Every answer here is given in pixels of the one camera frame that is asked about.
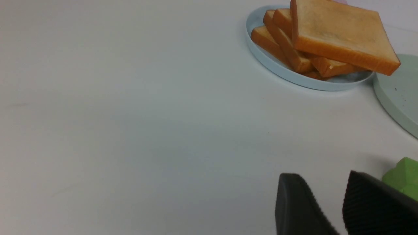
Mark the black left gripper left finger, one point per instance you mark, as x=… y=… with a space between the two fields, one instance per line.
x=297 y=211

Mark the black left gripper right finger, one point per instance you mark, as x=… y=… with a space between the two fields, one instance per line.
x=371 y=207

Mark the green cube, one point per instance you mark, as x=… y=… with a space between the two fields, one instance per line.
x=404 y=177

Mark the pale green plate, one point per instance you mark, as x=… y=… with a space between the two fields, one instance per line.
x=398 y=93

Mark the light blue plate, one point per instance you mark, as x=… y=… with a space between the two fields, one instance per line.
x=336 y=83

